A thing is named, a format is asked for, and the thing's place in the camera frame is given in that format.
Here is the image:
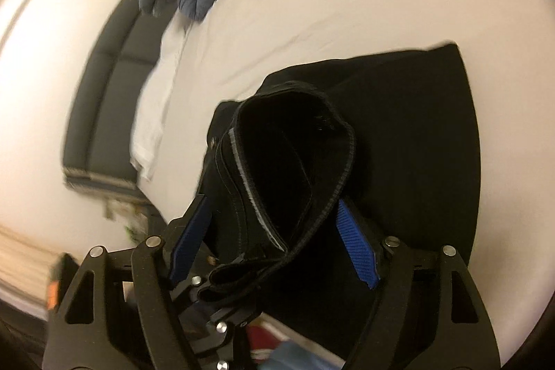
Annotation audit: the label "grey padded headboard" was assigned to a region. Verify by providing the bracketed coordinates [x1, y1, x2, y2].
[62, 0, 175, 199]

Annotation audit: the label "black jeans pants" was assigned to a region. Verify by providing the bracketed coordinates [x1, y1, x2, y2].
[198, 43, 481, 358]

